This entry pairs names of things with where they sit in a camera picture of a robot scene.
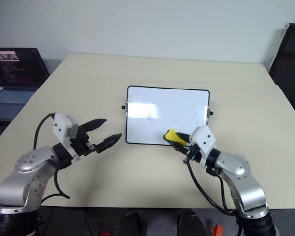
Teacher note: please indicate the open blue laptop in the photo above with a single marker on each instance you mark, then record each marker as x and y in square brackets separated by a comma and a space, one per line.
[12, 81]

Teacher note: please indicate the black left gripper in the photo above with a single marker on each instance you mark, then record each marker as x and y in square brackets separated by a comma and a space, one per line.
[81, 145]

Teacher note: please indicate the yellow whiteboard eraser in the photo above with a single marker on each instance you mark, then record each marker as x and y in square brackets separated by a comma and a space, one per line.
[171, 136]

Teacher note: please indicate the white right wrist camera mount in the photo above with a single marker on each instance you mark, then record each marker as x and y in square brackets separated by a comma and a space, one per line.
[203, 140]

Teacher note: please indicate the small black-framed whiteboard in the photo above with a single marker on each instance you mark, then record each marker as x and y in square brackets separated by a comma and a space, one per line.
[167, 110]

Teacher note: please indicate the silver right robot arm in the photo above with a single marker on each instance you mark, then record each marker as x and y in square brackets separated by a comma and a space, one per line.
[243, 186]

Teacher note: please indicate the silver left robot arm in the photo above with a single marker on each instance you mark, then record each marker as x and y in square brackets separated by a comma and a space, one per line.
[27, 177]

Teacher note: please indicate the black office chair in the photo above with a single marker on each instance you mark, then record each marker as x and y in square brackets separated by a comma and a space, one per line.
[288, 64]

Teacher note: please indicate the dark rounded shape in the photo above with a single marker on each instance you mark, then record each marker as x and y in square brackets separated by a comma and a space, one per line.
[193, 223]
[132, 225]

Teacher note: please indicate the small red object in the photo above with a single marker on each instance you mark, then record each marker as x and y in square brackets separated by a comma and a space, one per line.
[104, 233]
[216, 230]

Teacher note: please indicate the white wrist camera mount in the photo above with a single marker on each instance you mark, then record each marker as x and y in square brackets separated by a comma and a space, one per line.
[203, 140]
[61, 127]

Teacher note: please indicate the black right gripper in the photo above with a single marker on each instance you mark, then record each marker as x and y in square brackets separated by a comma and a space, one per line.
[193, 153]

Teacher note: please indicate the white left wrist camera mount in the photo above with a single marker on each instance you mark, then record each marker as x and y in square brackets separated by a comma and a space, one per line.
[61, 127]

